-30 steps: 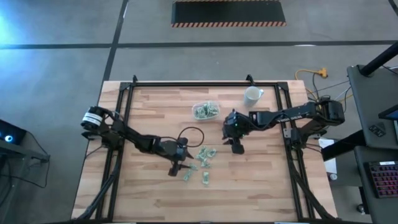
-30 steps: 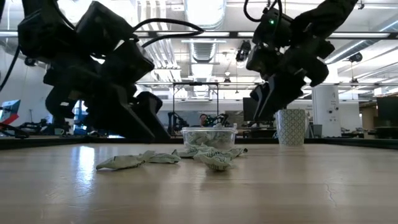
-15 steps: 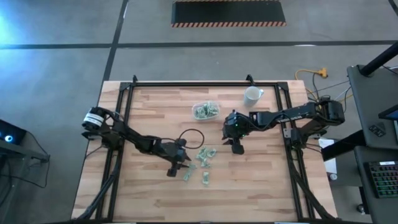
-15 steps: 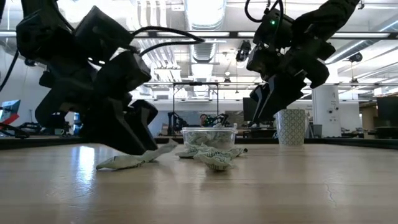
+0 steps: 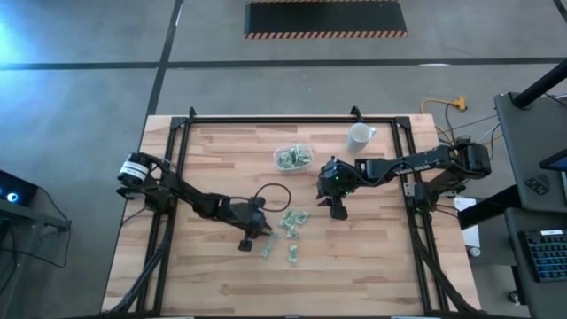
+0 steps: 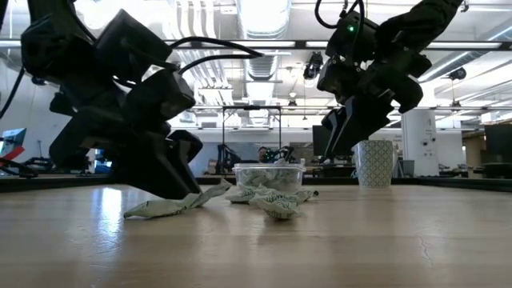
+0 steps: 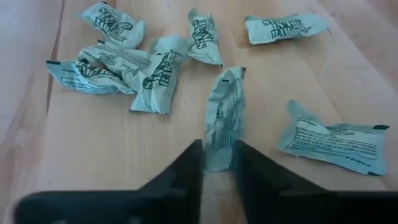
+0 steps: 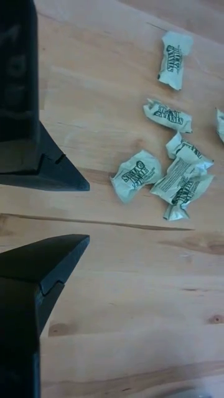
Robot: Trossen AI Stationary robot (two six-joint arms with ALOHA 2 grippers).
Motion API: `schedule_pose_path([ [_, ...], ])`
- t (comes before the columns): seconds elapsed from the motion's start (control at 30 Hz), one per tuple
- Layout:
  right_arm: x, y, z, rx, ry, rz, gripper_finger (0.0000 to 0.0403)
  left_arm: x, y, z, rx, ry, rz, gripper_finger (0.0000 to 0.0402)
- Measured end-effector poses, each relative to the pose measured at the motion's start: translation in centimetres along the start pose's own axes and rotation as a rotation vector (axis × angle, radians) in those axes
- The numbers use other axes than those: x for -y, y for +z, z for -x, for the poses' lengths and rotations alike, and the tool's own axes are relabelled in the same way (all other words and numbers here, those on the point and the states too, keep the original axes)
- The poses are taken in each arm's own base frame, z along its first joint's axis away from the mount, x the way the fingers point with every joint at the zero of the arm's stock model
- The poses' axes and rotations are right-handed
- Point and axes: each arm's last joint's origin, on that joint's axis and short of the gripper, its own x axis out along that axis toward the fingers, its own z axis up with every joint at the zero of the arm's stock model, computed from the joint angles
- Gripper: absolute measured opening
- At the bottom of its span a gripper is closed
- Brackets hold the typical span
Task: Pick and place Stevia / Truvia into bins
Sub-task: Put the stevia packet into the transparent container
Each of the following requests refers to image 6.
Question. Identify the patterned white teal paper cup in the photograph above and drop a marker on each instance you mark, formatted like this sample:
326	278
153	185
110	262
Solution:
374	164

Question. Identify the black background robot arm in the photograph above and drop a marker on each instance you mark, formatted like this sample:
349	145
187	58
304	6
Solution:
228	156

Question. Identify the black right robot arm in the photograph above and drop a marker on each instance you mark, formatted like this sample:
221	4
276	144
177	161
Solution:
420	20

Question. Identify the grey waste bin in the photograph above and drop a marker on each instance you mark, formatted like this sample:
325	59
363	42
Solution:
408	168

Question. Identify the black ceiling security camera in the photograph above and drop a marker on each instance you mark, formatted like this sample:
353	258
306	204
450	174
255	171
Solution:
457	74

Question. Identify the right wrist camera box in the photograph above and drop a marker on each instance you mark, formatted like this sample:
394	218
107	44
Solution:
352	40

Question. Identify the clear plastic container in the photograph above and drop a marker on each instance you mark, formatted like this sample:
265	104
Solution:
268	166

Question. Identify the ceiling light strip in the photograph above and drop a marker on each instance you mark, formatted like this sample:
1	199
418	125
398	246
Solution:
318	44
280	43

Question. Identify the black frame workstation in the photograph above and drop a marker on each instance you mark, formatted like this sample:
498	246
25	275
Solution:
252	107

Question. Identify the tilted monitor with colour picture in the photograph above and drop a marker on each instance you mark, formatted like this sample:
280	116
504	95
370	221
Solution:
14	140

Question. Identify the silver ventilation duct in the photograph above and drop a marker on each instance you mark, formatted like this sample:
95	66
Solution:
264	24

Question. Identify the black overhead camera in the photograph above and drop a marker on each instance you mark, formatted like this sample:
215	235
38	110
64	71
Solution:
314	66

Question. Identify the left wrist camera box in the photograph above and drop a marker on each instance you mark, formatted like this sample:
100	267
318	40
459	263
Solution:
132	44

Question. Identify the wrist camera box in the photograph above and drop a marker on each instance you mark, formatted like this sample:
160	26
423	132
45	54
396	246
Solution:
352	40
132	44

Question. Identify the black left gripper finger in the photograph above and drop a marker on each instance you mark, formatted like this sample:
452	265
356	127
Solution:
188	148
148	168

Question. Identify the black large screen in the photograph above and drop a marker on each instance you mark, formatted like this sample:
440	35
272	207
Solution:
498	144

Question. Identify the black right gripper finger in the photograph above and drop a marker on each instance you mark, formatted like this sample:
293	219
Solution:
364	124
336	128

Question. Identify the person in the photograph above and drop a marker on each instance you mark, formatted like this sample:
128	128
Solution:
262	154

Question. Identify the black computer monitor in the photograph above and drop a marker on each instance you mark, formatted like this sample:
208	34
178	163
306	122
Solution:
318	140

